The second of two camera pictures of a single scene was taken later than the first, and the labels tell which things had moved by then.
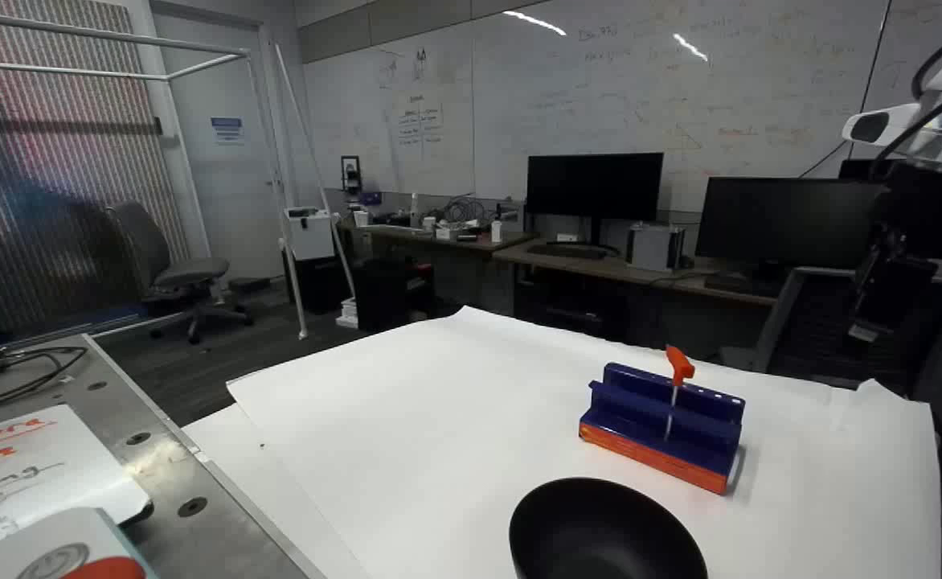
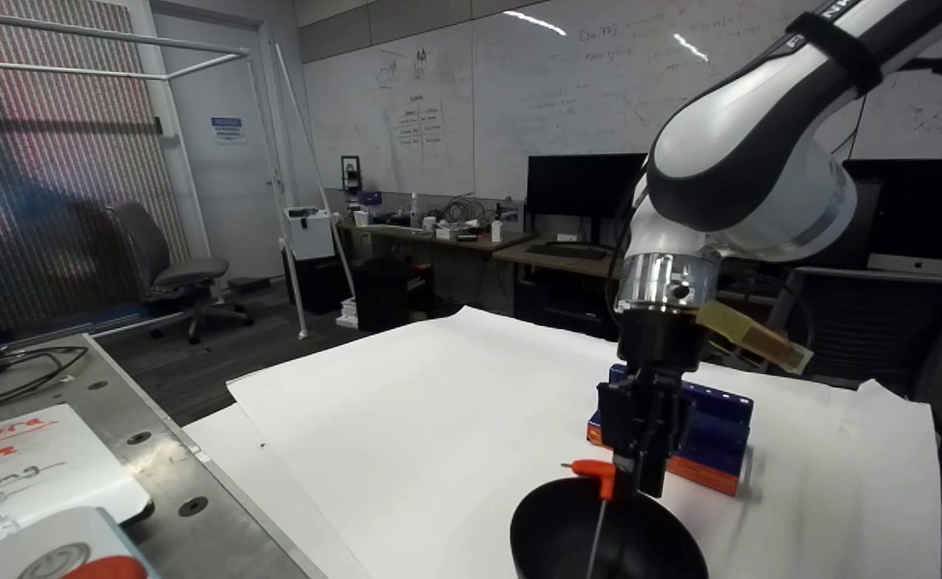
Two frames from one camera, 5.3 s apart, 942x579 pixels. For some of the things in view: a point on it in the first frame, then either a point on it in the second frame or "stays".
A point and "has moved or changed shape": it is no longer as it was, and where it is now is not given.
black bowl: (599, 530) stays
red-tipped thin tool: (683, 369) has moved or changed shape
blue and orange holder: (688, 431) stays
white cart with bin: (320, 266) stays
